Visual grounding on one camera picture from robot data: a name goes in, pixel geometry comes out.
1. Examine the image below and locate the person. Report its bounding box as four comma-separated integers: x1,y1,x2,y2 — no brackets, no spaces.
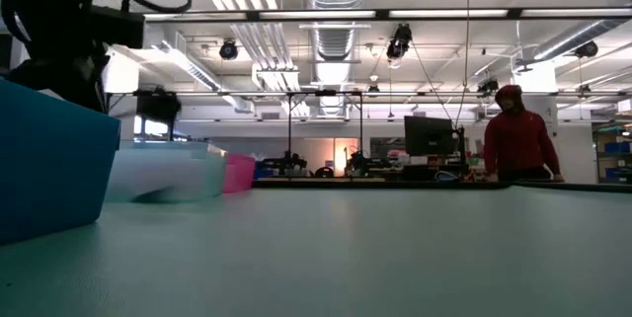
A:
482,84,567,184

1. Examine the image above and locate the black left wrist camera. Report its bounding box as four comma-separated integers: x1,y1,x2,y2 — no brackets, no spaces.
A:
91,4,147,50

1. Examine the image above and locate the pink plastic bin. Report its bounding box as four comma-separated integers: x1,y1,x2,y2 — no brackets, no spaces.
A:
221,152,257,195

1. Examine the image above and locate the black computer monitor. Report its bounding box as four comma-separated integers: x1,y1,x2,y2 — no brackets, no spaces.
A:
403,115,459,158

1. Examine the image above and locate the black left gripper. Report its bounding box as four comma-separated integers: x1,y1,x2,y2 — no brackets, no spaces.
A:
9,0,115,111

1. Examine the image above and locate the overhead beam with light strips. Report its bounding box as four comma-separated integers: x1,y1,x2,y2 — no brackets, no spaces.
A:
113,7,632,24

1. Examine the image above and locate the black background robot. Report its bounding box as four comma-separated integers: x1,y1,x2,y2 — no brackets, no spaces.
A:
260,150,308,179
345,147,391,176

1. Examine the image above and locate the black hanging ceiling device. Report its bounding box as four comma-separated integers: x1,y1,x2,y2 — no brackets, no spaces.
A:
385,22,415,60

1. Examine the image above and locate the silver slanted ceiling duct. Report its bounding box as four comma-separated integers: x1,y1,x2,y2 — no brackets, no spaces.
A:
530,17,632,62

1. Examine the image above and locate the shelf with blue bins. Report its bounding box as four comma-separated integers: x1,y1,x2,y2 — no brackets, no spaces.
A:
591,122,632,186

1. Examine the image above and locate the black table frame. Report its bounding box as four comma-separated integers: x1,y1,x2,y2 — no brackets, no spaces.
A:
252,179,632,194

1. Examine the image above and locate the translucent green plastic bin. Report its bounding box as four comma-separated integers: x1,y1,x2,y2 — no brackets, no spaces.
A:
104,139,228,204

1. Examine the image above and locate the dark teal plastic bin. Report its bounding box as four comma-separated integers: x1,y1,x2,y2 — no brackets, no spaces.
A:
0,77,122,247

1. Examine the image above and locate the black frame workstation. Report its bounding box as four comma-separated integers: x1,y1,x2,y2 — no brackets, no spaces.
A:
101,88,366,180

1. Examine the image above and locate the black ceiling speaker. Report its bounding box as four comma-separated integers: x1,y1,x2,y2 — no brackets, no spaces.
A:
573,40,600,60
218,39,240,61

